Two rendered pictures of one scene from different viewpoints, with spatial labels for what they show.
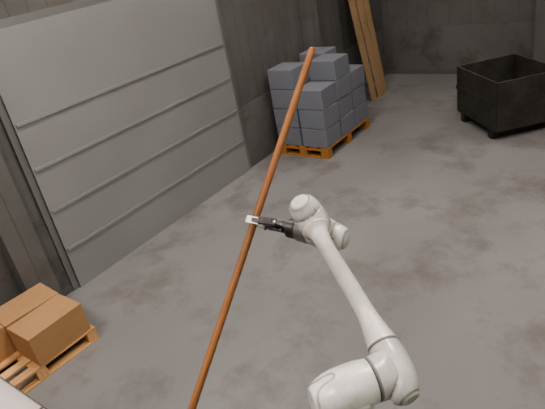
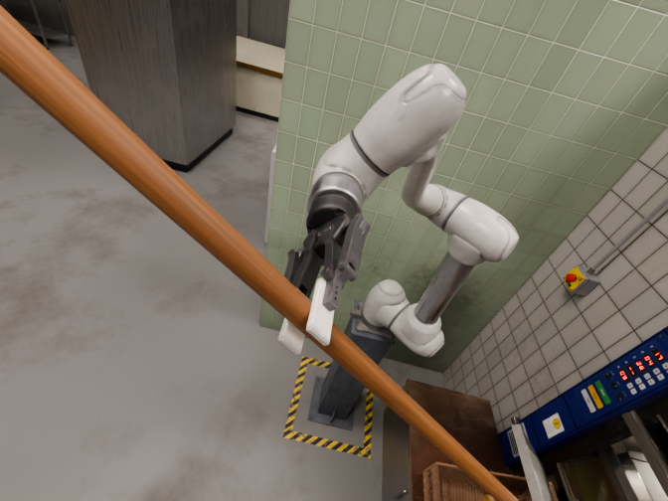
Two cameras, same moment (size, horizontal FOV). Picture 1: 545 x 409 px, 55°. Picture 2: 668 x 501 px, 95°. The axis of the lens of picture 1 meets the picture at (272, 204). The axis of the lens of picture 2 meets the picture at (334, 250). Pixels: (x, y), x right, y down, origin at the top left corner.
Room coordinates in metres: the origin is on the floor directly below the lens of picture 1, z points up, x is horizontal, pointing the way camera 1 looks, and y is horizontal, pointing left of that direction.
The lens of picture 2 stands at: (1.98, 0.24, 2.23)
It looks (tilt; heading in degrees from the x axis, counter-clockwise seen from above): 40 degrees down; 227
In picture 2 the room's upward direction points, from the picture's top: 16 degrees clockwise
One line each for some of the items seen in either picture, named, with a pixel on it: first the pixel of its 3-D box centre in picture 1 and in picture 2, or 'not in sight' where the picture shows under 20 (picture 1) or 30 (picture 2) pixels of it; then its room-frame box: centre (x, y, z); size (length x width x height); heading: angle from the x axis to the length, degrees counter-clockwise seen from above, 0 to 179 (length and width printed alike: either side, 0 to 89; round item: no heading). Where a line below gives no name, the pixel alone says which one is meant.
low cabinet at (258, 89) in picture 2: not in sight; (258, 76); (-0.92, -6.71, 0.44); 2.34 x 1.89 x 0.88; 49
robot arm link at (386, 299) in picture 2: not in sight; (386, 301); (1.07, -0.30, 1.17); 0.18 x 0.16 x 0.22; 101
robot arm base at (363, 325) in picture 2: not in sight; (372, 316); (1.08, -0.33, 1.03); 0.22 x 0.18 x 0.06; 139
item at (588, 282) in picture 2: not in sight; (581, 280); (0.32, 0.12, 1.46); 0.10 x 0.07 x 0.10; 49
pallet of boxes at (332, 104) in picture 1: (320, 100); not in sight; (7.63, -1.01, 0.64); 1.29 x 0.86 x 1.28; 139
